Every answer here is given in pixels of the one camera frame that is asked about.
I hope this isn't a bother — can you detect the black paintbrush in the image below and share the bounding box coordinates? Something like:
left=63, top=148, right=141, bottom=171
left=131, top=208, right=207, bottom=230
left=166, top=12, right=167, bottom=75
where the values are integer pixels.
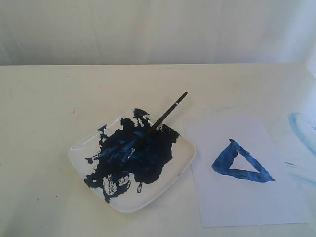
left=119, top=91, right=189, bottom=167

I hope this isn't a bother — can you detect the white square paint plate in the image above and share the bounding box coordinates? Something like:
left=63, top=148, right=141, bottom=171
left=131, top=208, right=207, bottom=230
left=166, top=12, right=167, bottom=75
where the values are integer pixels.
left=68, top=108, right=196, bottom=213

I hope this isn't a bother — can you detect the white paper sheet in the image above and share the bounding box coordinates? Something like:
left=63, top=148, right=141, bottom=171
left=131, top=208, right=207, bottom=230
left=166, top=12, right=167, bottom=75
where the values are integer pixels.
left=184, top=116, right=309, bottom=227

